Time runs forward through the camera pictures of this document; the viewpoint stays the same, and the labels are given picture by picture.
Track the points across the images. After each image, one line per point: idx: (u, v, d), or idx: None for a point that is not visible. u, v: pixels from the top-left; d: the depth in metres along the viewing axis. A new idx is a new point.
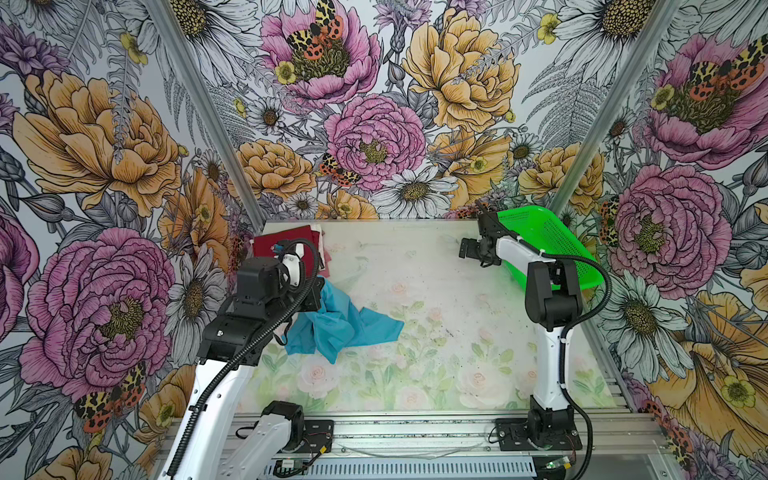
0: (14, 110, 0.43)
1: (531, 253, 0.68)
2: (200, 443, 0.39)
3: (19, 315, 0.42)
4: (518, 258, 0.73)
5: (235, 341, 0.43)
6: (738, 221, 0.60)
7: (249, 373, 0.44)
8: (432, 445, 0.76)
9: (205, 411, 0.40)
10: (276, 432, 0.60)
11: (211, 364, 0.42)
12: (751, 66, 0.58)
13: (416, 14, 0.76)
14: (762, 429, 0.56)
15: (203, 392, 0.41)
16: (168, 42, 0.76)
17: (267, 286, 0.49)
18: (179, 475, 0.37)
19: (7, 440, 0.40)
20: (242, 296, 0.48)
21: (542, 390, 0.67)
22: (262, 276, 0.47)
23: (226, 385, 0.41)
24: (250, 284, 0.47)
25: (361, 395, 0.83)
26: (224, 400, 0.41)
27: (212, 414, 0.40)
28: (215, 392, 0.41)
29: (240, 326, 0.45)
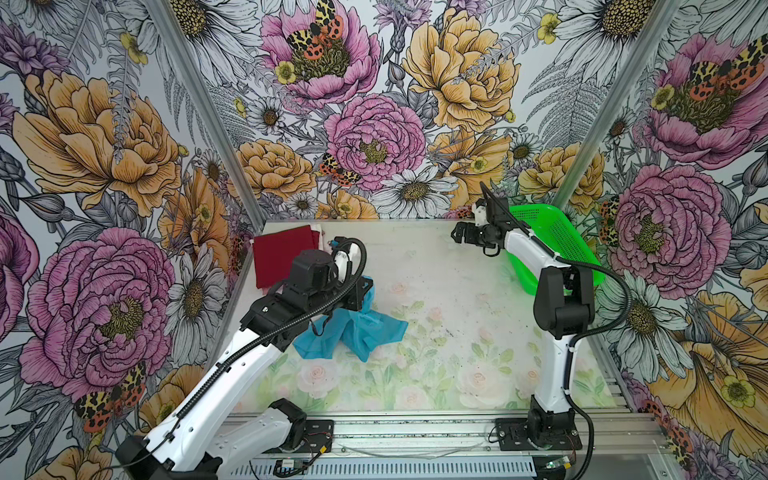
0: (14, 109, 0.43)
1: (543, 254, 0.63)
2: (210, 402, 0.41)
3: (19, 315, 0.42)
4: (527, 256, 0.68)
5: (271, 323, 0.47)
6: (738, 221, 0.60)
7: (275, 354, 0.47)
8: (432, 445, 0.76)
9: (226, 374, 0.43)
10: (275, 427, 0.60)
11: (247, 332, 0.46)
12: (751, 66, 0.58)
13: (416, 14, 0.76)
14: (762, 429, 0.56)
15: (232, 355, 0.44)
16: (168, 42, 0.76)
17: (316, 279, 0.52)
18: (184, 422, 0.40)
19: (7, 440, 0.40)
20: (291, 282, 0.52)
21: (545, 393, 0.66)
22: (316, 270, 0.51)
23: (252, 357, 0.44)
24: (301, 272, 0.50)
25: (361, 395, 0.83)
26: (244, 370, 0.43)
27: (232, 378, 0.43)
28: (241, 360, 0.44)
29: (281, 310, 0.48)
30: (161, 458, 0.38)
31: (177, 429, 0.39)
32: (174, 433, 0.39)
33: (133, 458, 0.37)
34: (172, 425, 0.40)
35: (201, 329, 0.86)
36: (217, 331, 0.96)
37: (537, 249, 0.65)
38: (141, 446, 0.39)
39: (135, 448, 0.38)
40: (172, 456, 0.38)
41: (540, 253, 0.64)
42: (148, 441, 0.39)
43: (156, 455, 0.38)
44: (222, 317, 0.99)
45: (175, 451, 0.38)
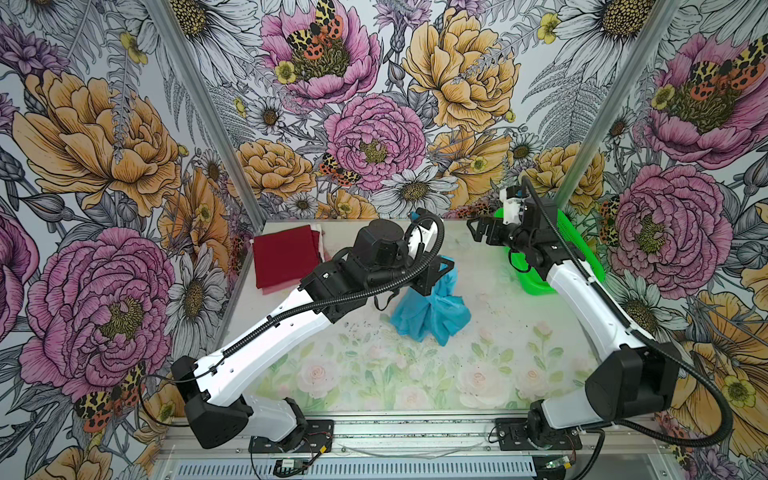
0: (14, 110, 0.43)
1: (610, 319, 0.47)
2: (254, 350, 0.41)
3: (19, 315, 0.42)
4: (583, 308, 0.52)
5: (326, 292, 0.44)
6: (738, 221, 0.60)
7: (323, 323, 0.45)
8: (432, 445, 0.76)
9: (274, 328, 0.42)
10: (285, 419, 0.61)
11: (303, 294, 0.44)
12: (751, 66, 0.58)
13: (416, 14, 0.76)
14: (763, 429, 0.56)
15: (281, 314, 0.43)
16: (168, 42, 0.76)
17: (381, 257, 0.46)
18: (228, 362, 0.41)
19: (7, 440, 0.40)
20: (357, 255, 0.46)
21: (556, 415, 0.63)
22: (380, 244, 0.45)
23: (300, 320, 0.42)
24: (366, 246, 0.44)
25: (361, 395, 0.83)
26: (290, 331, 0.42)
27: (277, 333, 0.42)
28: (289, 320, 0.43)
29: (339, 282, 0.45)
30: (201, 388, 0.39)
31: (221, 365, 0.41)
32: (218, 368, 0.40)
33: (183, 378, 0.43)
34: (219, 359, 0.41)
35: (201, 329, 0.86)
36: (217, 331, 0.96)
37: (600, 307, 0.49)
38: (191, 370, 0.41)
39: (186, 369, 0.41)
40: (210, 389, 0.39)
41: (606, 316, 0.48)
42: (198, 366, 0.41)
43: (199, 382, 0.40)
44: (222, 317, 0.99)
45: (215, 385, 0.39)
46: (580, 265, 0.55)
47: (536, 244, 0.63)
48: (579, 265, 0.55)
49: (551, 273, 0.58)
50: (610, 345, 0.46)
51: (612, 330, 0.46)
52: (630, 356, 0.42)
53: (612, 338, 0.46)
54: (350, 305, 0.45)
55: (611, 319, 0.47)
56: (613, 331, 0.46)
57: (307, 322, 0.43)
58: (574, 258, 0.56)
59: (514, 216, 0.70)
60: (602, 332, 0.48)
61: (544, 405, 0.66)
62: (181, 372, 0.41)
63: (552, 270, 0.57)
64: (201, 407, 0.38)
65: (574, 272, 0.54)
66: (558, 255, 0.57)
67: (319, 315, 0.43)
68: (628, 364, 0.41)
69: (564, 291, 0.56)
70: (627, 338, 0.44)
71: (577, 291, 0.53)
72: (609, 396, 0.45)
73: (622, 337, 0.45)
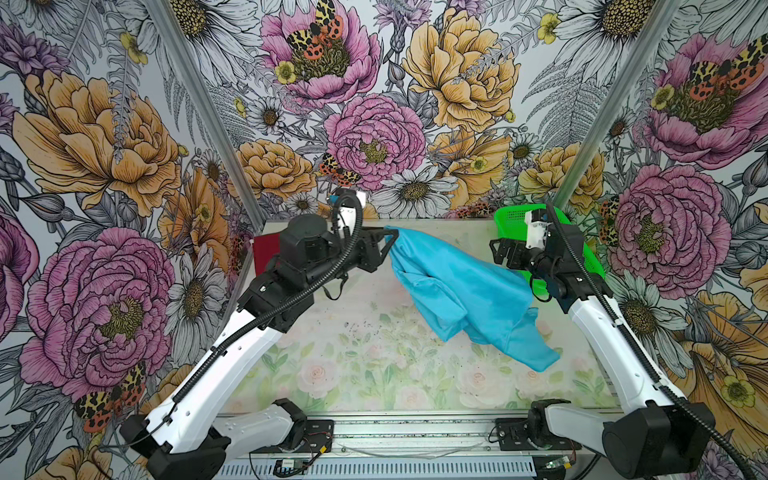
0: (14, 109, 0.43)
1: (637, 370, 0.43)
2: (206, 386, 0.39)
3: (19, 315, 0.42)
4: (608, 352, 0.48)
5: (269, 302, 0.43)
6: (738, 221, 0.60)
7: (272, 337, 0.43)
8: (431, 445, 0.76)
9: (221, 358, 0.41)
10: (275, 423, 0.60)
11: (245, 314, 0.43)
12: (751, 66, 0.58)
13: (416, 14, 0.76)
14: (762, 429, 0.56)
15: (226, 340, 0.42)
16: (168, 42, 0.76)
17: (310, 253, 0.45)
18: (181, 405, 0.39)
19: (7, 440, 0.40)
20: (287, 261, 0.45)
21: (559, 424, 0.62)
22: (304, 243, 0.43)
23: (246, 340, 0.41)
24: (291, 250, 0.43)
25: (361, 395, 0.83)
26: (240, 354, 0.41)
27: (228, 360, 0.40)
28: (236, 345, 0.41)
29: (279, 290, 0.44)
30: (161, 440, 0.37)
31: (174, 412, 0.38)
32: (171, 416, 0.38)
33: (135, 437, 0.37)
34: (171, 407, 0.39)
35: (201, 329, 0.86)
36: (217, 331, 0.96)
37: (627, 356, 0.45)
38: (142, 428, 0.38)
39: (136, 429, 0.38)
40: (170, 439, 0.37)
41: (631, 367, 0.44)
42: (149, 423, 0.38)
43: (156, 435, 0.37)
44: (222, 317, 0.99)
45: (172, 435, 0.37)
46: (606, 304, 0.51)
47: (557, 274, 0.59)
48: (605, 304, 0.51)
49: (574, 307, 0.54)
50: (633, 398, 0.43)
51: (639, 383, 0.42)
52: (655, 417, 0.39)
53: (637, 392, 0.42)
54: (294, 308, 0.44)
55: (637, 369, 0.43)
56: (639, 384, 0.42)
57: (254, 341, 0.41)
58: (600, 296, 0.52)
59: (539, 240, 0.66)
60: (626, 383, 0.44)
61: (548, 410, 0.65)
62: (132, 431, 0.38)
63: (575, 303, 0.53)
64: (164, 458, 0.36)
65: (599, 310, 0.50)
66: (580, 289, 0.53)
67: (266, 329, 0.42)
68: (650, 423, 0.38)
69: (587, 329, 0.52)
70: (653, 393, 0.41)
71: (600, 333, 0.49)
72: (630, 449, 0.42)
73: (646, 393, 0.41)
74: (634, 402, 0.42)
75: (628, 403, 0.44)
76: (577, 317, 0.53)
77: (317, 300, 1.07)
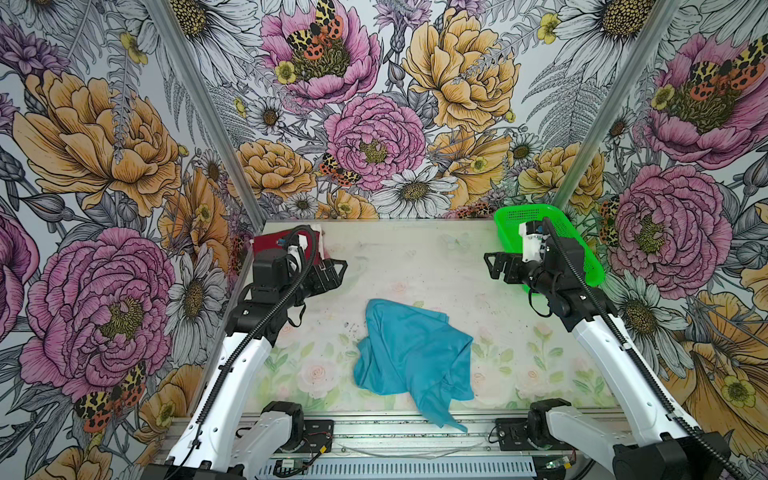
0: (14, 110, 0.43)
1: (649, 398, 0.42)
2: (226, 400, 0.43)
3: (19, 315, 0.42)
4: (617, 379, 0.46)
5: (252, 321, 0.50)
6: (738, 221, 0.60)
7: (266, 348, 0.50)
8: (431, 445, 0.76)
9: (231, 374, 0.45)
10: (275, 426, 0.60)
11: (236, 336, 0.49)
12: (751, 66, 0.58)
13: (416, 14, 0.76)
14: (762, 429, 0.56)
15: (234, 353, 0.47)
16: (168, 42, 0.76)
17: (277, 273, 0.55)
18: (206, 425, 0.41)
19: (7, 440, 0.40)
20: (258, 285, 0.55)
21: (561, 430, 0.62)
22: (274, 263, 0.54)
23: (250, 351, 0.47)
24: (264, 272, 0.54)
25: (361, 395, 0.83)
26: (248, 364, 0.46)
27: (238, 374, 0.45)
28: (241, 357, 0.47)
29: (258, 309, 0.52)
30: (195, 464, 0.38)
31: (200, 435, 0.40)
32: (199, 440, 0.40)
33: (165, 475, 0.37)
34: (193, 433, 0.40)
35: (201, 329, 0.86)
36: (217, 331, 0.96)
37: (638, 383, 0.43)
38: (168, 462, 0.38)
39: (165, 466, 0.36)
40: (206, 457, 0.39)
41: (643, 394, 0.42)
42: (174, 457, 0.39)
43: (188, 462, 0.38)
44: (222, 317, 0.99)
45: (207, 453, 0.39)
46: (615, 328, 0.49)
47: (559, 290, 0.57)
48: (614, 328, 0.49)
49: (579, 329, 0.52)
50: (647, 431, 0.41)
51: (652, 413, 0.41)
52: (671, 450, 0.37)
53: (651, 423, 0.41)
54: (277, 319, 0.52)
55: (649, 397, 0.42)
56: (652, 413, 0.41)
57: (256, 350, 0.48)
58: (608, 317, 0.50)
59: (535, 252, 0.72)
60: (638, 412, 0.43)
61: (549, 415, 0.65)
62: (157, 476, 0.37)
63: (580, 325, 0.51)
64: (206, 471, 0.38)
65: (607, 333, 0.48)
66: (584, 307, 0.51)
67: (262, 339, 0.49)
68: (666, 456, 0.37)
69: (595, 353, 0.50)
70: (668, 424, 0.40)
71: (609, 358, 0.47)
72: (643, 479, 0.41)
73: (661, 423, 0.40)
74: (649, 434, 0.41)
75: (642, 436, 0.42)
76: (583, 338, 0.51)
77: (317, 299, 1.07)
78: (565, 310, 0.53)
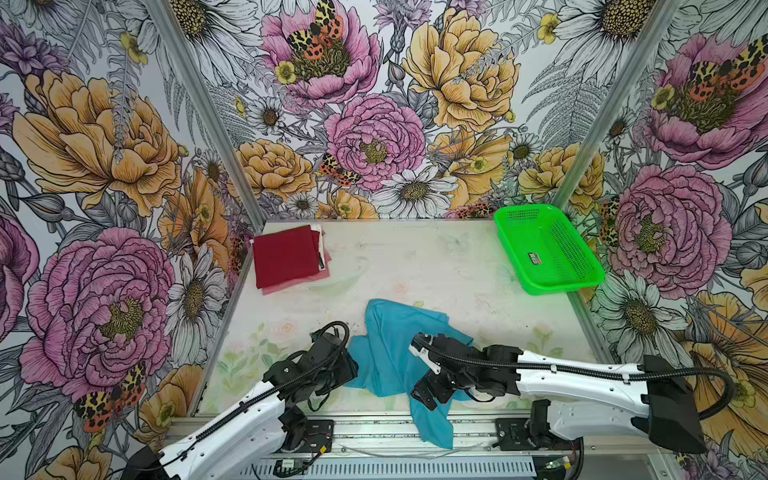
0: (14, 110, 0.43)
1: (606, 384, 0.46)
2: (224, 432, 0.48)
3: (19, 315, 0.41)
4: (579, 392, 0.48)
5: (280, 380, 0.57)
6: (738, 221, 0.60)
7: (282, 409, 0.56)
8: (432, 445, 0.76)
9: (243, 414, 0.51)
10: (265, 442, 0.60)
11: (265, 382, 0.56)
12: (751, 66, 0.58)
13: (416, 14, 0.76)
14: (762, 429, 0.56)
15: (253, 398, 0.54)
16: (168, 42, 0.76)
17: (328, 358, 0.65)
18: (198, 446, 0.46)
19: (7, 440, 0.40)
20: (309, 356, 0.64)
21: (568, 429, 0.60)
22: (332, 349, 0.64)
23: (266, 405, 0.53)
24: (324, 347, 0.64)
25: (361, 395, 0.83)
26: (259, 415, 0.52)
27: (245, 419, 0.51)
28: (257, 405, 0.53)
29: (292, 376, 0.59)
30: (170, 474, 0.43)
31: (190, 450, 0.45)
32: (187, 453, 0.45)
33: (149, 466, 0.43)
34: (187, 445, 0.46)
35: (201, 329, 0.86)
36: (217, 331, 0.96)
37: (590, 383, 0.47)
38: (157, 457, 0.44)
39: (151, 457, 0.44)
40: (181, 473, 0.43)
41: (602, 386, 0.46)
42: (163, 455, 0.44)
43: (167, 470, 0.43)
44: (222, 317, 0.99)
45: (184, 470, 0.43)
46: (533, 363, 0.53)
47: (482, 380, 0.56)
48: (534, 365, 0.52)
49: (522, 389, 0.53)
50: (635, 407, 0.44)
51: (621, 392, 0.45)
52: (664, 404, 0.41)
53: (630, 399, 0.44)
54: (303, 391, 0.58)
55: (606, 383, 0.46)
56: (622, 393, 0.45)
57: (270, 408, 0.53)
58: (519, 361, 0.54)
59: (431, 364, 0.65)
60: (615, 400, 0.46)
61: (555, 429, 0.62)
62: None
63: (519, 386, 0.53)
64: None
65: (534, 371, 0.52)
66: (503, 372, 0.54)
67: (282, 401, 0.55)
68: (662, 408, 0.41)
69: (545, 390, 0.52)
70: (634, 388, 0.44)
71: (560, 385, 0.49)
72: (690, 442, 0.42)
73: (632, 392, 0.44)
74: (640, 407, 0.43)
75: (638, 412, 0.44)
76: (529, 390, 0.53)
77: (318, 299, 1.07)
78: (501, 389, 0.54)
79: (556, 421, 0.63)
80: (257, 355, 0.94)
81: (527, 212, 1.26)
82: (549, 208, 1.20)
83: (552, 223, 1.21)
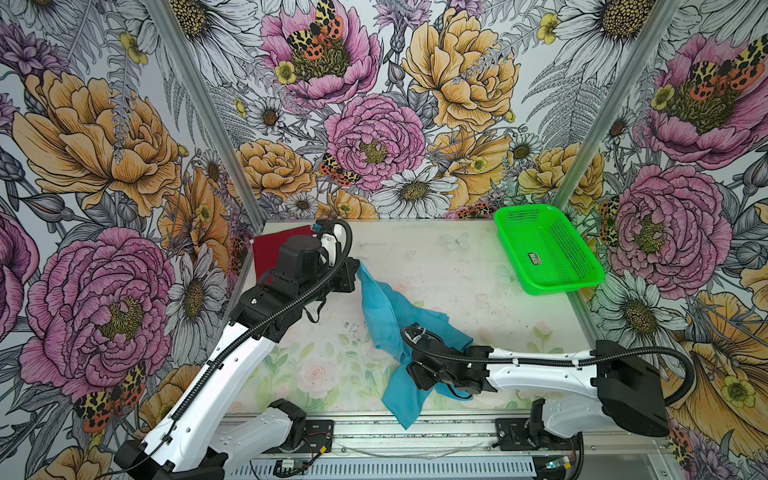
0: (14, 110, 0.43)
1: (562, 371, 0.48)
2: (205, 401, 0.40)
3: (19, 315, 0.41)
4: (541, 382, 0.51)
5: (261, 313, 0.45)
6: (738, 221, 0.60)
7: (266, 349, 0.45)
8: (431, 445, 0.76)
9: (220, 371, 0.41)
10: (275, 426, 0.60)
11: (238, 326, 0.44)
12: (751, 66, 0.58)
13: (416, 14, 0.76)
14: (762, 429, 0.56)
15: (222, 354, 0.42)
16: (168, 42, 0.76)
17: (305, 266, 0.49)
18: (180, 423, 0.39)
19: (7, 440, 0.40)
20: (280, 272, 0.49)
21: (561, 426, 0.60)
22: (299, 257, 0.47)
23: (242, 352, 0.42)
24: (289, 261, 0.48)
25: (361, 395, 0.83)
26: (238, 364, 0.42)
27: (225, 374, 0.41)
28: (232, 357, 0.42)
29: (271, 301, 0.46)
30: (161, 460, 0.37)
31: (173, 430, 0.38)
32: (171, 434, 0.38)
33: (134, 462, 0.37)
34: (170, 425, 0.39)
35: (201, 329, 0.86)
36: (217, 331, 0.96)
37: (548, 371, 0.50)
38: (140, 452, 0.38)
39: (134, 454, 0.37)
40: (171, 457, 0.37)
41: (558, 374, 0.49)
42: (146, 445, 0.38)
43: (156, 456, 0.37)
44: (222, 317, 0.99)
45: (174, 452, 0.37)
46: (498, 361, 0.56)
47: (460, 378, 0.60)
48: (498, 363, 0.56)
49: (494, 384, 0.56)
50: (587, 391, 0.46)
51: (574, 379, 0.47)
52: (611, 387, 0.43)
53: (581, 383, 0.46)
54: (287, 318, 0.46)
55: (562, 370, 0.48)
56: (575, 379, 0.47)
57: (249, 351, 0.42)
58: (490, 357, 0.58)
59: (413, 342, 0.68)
60: (569, 386, 0.48)
61: (549, 425, 0.63)
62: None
63: (491, 381, 0.56)
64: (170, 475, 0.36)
65: (500, 366, 0.55)
66: (478, 370, 0.58)
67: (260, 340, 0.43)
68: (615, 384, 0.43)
69: (515, 382, 0.54)
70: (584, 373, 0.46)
71: (523, 377, 0.52)
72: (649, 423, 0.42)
73: (583, 377, 0.46)
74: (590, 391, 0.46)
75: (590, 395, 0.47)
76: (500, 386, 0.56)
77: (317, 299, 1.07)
78: (477, 388, 0.57)
79: (549, 418, 0.64)
80: None
81: (526, 212, 1.26)
82: (549, 208, 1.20)
83: (552, 223, 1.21)
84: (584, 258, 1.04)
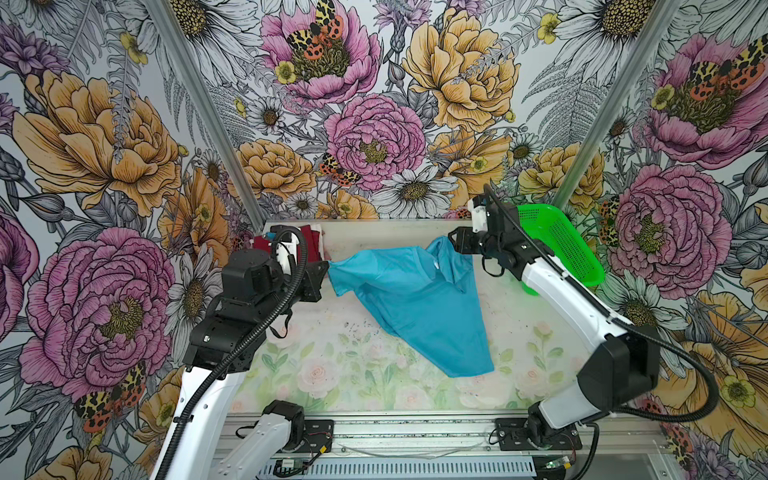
0: (14, 110, 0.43)
1: (589, 309, 0.48)
2: (187, 457, 0.37)
3: (19, 315, 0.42)
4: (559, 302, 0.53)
5: (222, 346, 0.40)
6: (738, 221, 0.60)
7: (237, 383, 0.41)
8: (432, 445, 0.76)
9: (192, 423, 0.38)
10: (274, 433, 0.60)
11: (197, 371, 0.40)
12: (751, 66, 0.58)
13: (416, 14, 0.76)
14: (763, 429, 0.56)
15: (189, 403, 0.39)
16: (168, 42, 0.76)
17: (256, 283, 0.45)
18: None
19: (7, 440, 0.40)
20: (230, 297, 0.44)
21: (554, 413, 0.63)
22: (246, 276, 0.42)
23: (212, 395, 0.39)
24: (236, 283, 0.43)
25: (361, 395, 0.83)
26: (211, 409, 0.39)
27: (200, 423, 0.38)
28: (202, 403, 0.39)
29: (227, 330, 0.42)
30: None
31: None
32: None
33: None
34: None
35: None
36: None
37: (579, 300, 0.50)
38: None
39: None
40: None
41: (585, 308, 0.49)
42: None
43: None
44: None
45: None
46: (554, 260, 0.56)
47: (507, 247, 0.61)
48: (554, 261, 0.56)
49: (527, 273, 0.58)
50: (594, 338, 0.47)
51: (594, 321, 0.47)
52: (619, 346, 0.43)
53: (596, 329, 0.46)
54: (252, 346, 0.43)
55: (591, 309, 0.48)
56: (595, 322, 0.47)
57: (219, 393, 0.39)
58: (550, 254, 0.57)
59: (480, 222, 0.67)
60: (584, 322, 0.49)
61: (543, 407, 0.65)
62: None
63: (526, 269, 0.58)
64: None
65: (548, 267, 0.55)
66: (528, 254, 0.58)
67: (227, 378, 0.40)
68: (622, 354, 0.42)
69: (543, 289, 0.56)
70: (609, 327, 0.46)
71: (553, 288, 0.53)
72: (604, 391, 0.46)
73: (603, 326, 0.46)
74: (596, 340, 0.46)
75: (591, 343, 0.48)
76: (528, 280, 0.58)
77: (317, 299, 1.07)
78: (511, 264, 0.59)
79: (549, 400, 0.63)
80: (256, 355, 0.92)
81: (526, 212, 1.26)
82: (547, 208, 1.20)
83: (551, 223, 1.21)
84: (584, 258, 1.04)
